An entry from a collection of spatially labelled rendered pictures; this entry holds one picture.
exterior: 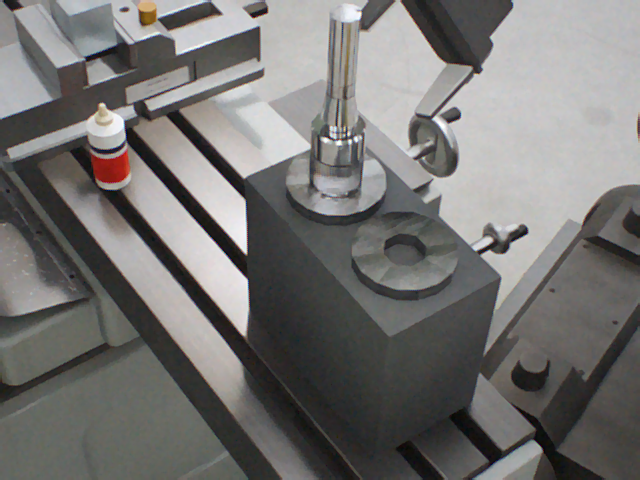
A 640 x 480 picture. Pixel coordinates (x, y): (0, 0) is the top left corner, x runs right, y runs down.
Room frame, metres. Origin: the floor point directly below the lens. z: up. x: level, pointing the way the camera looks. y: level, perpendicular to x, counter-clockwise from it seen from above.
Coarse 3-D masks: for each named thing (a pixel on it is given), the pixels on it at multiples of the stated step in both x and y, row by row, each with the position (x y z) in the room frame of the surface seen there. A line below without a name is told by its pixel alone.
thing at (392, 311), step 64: (256, 192) 0.68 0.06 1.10; (384, 192) 0.67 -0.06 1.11; (256, 256) 0.68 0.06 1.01; (320, 256) 0.60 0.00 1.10; (384, 256) 0.59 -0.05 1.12; (448, 256) 0.60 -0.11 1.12; (320, 320) 0.59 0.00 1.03; (384, 320) 0.54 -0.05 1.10; (448, 320) 0.56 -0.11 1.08; (320, 384) 0.59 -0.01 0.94; (384, 384) 0.52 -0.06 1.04; (448, 384) 0.57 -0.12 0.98; (384, 448) 0.53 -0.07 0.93
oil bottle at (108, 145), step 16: (96, 128) 0.87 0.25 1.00; (112, 128) 0.87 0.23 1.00; (96, 144) 0.86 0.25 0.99; (112, 144) 0.86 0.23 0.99; (96, 160) 0.86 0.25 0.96; (112, 160) 0.86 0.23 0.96; (128, 160) 0.88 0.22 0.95; (96, 176) 0.86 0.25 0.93; (112, 176) 0.86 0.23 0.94; (128, 176) 0.87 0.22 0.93
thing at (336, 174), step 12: (312, 144) 0.67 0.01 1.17; (360, 144) 0.67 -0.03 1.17; (312, 156) 0.67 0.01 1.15; (324, 156) 0.66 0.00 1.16; (336, 156) 0.66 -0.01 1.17; (348, 156) 0.66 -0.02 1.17; (360, 156) 0.67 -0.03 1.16; (312, 168) 0.67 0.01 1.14; (324, 168) 0.66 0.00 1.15; (336, 168) 0.66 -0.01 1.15; (348, 168) 0.66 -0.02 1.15; (360, 168) 0.67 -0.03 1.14; (312, 180) 0.67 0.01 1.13; (324, 180) 0.66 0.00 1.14; (336, 180) 0.66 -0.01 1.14; (348, 180) 0.66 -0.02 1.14; (360, 180) 0.68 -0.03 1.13; (324, 192) 0.66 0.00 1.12; (336, 192) 0.66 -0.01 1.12; (348, 192) 0.66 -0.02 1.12
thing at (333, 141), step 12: (312, 120) 0.69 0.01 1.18; (360, 120) 0.69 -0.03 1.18; (312, 132) 0.68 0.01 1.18; (324, 132) 0.67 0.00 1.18; (336, 132) 0.67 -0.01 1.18; (348, 132) 0.67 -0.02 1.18; (360, 132) 0.67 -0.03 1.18; (324, 144) 0.66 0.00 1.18; (336, 144) 0.66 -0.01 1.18; (348, 144) 0.66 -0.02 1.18
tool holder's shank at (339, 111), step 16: (336, 16) 0.68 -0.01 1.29; (352, 16) 0.68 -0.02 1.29; (336, 32) 0.67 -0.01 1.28; (352, 32) 0.67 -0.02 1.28; (336, 48) 0.67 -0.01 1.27; (352, 48) 0.67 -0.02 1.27; (336, 64) 0.67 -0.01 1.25; (352, 64) 0.67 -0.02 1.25; (336, 80) 0.67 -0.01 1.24; (352, 80) 0.68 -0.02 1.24; (336, 96) 0.67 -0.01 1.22; (352, 96) 0.68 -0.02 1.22; (320, 112) 0.68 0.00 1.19; (336, 112) 0.67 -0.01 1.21; (352, 112) 0.67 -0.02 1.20; (336, 128) 0.67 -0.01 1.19
